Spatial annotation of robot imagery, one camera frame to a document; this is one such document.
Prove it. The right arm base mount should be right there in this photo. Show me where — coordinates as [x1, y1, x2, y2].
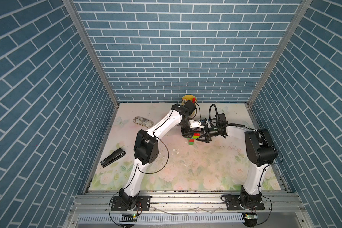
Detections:
[220, 194, 265, 211]

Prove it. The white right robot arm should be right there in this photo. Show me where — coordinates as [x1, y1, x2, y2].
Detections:
[197, 104, 278, 207]

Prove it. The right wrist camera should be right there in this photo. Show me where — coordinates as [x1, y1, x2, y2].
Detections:
[215, 113, 228, 127]

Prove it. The yellow pen holder cup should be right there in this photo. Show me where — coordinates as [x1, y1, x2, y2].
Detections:
[181, 95, 197, 104]

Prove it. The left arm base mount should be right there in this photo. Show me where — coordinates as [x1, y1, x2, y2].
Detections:
[110, 195, 152, 211]

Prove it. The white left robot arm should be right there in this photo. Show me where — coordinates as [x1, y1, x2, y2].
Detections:
[119, 101, 196, 203]

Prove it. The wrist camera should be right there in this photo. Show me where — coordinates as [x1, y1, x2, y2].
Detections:
[215, 113, 228, 127]
[189, 120, 208, 129]

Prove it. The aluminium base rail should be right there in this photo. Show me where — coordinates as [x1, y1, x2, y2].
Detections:
[70, 191, 305, 214]

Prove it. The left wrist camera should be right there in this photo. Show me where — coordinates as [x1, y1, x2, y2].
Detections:
[189, 120, 208, 129]

